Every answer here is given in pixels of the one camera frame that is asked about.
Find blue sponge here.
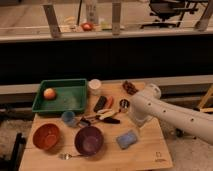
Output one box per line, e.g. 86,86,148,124
116,130,138,149

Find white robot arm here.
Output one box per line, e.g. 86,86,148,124
129,84,213,145

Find brown sausage link toy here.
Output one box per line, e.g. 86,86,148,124
122,81,138,95

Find purple bowl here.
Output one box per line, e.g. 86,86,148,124
74,126,104,156

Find red bowl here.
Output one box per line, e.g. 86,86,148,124
33,123,60,150

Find orange carrot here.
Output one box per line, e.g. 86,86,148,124
105,96,114,109

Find black rectangular block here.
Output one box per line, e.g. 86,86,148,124
93,96,107,112

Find small round tin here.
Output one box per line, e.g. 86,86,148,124
119,99,130,113

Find green plastic tray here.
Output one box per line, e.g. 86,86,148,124
32,78,87,115

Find small blue cup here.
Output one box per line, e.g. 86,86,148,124
61,111,77,127

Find orange apple in tray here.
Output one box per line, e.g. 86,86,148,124
43,88,56,100

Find red fruit on shelf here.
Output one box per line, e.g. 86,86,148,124
81,22,94,31

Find metal spoon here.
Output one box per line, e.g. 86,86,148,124
58,153,87,160

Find black office chair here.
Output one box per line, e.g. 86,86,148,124
141,0,209,29

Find black chair at left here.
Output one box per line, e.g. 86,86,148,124
0,133,26,171

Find black handled scissors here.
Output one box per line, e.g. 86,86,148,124
79,109,120,127

